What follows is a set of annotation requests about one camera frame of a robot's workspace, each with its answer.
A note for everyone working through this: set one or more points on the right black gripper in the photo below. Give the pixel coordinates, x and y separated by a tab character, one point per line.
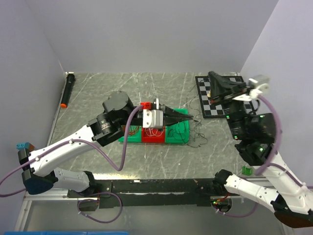
220	87

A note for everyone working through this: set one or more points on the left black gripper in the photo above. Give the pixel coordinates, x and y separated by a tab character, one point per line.
170	116

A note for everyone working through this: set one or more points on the green plastic bin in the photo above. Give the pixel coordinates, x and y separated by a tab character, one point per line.
178	133
134	134

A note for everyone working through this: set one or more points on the red plastic bin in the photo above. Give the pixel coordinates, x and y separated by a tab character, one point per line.
151	135

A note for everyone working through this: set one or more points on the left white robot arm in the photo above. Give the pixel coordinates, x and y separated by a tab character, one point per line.
40	168

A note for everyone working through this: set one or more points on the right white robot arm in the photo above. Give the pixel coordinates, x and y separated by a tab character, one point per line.
255	124

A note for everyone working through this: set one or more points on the black grey chessboard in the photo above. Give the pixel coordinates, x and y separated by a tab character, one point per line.
211	111

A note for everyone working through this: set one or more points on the small green object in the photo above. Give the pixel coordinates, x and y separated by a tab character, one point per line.
247	171

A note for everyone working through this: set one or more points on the black marker orange cap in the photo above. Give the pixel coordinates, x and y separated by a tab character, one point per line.
70	81

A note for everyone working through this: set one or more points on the blue brown brick tower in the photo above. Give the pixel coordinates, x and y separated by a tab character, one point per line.
25	145

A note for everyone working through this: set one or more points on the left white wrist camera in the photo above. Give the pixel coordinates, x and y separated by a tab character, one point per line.
152	117

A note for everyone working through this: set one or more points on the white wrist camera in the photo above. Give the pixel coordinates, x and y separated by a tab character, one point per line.
152	117
257	85

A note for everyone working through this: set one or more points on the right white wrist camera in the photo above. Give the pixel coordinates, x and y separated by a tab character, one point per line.
257	85

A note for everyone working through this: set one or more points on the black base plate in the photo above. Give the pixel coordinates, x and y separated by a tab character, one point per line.
153	192

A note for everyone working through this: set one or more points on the aluminium rail frame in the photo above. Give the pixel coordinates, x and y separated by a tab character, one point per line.
29	202

